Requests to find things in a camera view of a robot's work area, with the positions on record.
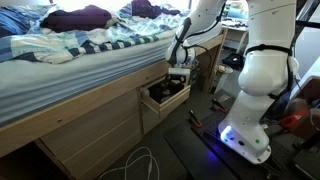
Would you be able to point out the computer monitor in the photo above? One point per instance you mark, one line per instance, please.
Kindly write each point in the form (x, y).
(237, 11)

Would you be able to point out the red black clamp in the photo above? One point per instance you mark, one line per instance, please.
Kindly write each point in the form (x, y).
(218, 106)
(195, 119)

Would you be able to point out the bright window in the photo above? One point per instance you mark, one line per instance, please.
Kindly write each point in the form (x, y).
(100, 2)

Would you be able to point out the grey-blue sheeted mattress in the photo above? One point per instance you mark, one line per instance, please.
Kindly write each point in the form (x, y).
(66, 83)

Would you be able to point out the open wooden drawer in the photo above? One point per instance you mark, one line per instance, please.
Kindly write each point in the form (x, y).
(173, 103)

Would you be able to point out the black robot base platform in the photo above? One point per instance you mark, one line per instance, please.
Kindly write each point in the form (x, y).
(213, 156)

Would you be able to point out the dark navy garment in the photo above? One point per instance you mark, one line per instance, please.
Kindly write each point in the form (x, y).
(150, 8)

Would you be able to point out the black bag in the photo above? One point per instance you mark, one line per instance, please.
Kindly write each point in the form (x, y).
(233, 61)

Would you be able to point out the black clothing pile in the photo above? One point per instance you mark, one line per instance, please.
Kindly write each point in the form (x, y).
(156, 95)

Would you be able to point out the black socks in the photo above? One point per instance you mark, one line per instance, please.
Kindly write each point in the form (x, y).
(173, 91)

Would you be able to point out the dark pillow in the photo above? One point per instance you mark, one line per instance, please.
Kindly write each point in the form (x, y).
(76, 18)

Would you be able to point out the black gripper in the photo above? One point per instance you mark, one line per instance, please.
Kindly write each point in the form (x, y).
(176, 80)

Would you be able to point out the white desk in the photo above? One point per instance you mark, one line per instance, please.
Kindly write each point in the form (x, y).
(233, 33)

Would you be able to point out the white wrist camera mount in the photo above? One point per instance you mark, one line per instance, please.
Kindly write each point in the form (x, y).
(179, 71)

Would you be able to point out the red tool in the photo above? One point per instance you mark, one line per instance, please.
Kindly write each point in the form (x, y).
(293, 118)

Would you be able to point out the white sock bundle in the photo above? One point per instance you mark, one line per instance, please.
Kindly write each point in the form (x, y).
(146, 91)

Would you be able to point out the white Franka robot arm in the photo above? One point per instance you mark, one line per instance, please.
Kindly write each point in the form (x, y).
(263, 73)

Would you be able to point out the closed wooden drawer front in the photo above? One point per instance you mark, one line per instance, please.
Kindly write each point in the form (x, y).
(93, 133)

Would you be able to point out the wooden bed frame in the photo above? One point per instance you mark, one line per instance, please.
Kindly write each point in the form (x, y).
(100, 96)

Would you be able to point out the white waste bin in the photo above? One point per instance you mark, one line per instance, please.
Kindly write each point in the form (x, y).
(222, 80)

